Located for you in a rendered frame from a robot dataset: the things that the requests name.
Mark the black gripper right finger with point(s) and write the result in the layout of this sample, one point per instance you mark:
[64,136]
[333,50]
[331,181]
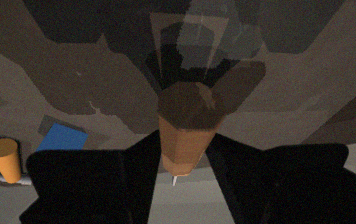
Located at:
[251,179]

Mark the blue cube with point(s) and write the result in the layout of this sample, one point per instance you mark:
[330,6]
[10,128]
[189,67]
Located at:
[61,137]

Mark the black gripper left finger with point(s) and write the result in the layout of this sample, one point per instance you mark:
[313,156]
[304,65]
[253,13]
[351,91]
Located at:
[129,173]

